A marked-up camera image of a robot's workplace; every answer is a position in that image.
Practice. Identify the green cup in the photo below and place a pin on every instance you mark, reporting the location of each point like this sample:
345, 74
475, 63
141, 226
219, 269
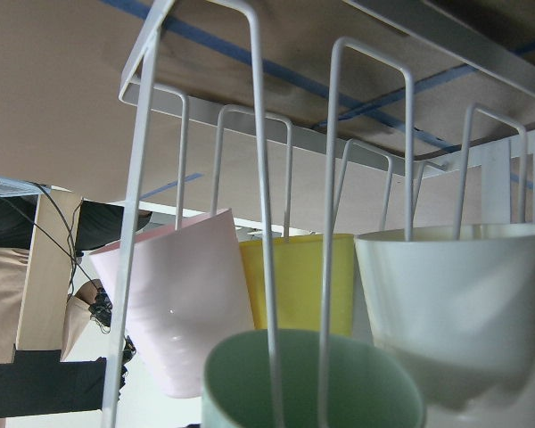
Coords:
367, 386

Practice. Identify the pink cup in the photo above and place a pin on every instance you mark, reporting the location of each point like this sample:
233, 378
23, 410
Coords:
187, 293

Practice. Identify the person in beige clothes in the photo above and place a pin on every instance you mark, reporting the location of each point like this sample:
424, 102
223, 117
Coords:
98, 225

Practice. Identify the white wire cup rack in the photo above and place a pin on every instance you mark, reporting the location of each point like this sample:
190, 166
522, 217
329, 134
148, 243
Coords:
416, 18

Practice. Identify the yellow cup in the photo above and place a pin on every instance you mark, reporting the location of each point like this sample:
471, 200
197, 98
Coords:
298, 268

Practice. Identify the cream cup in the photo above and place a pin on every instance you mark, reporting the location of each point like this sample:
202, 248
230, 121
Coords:
456, 308

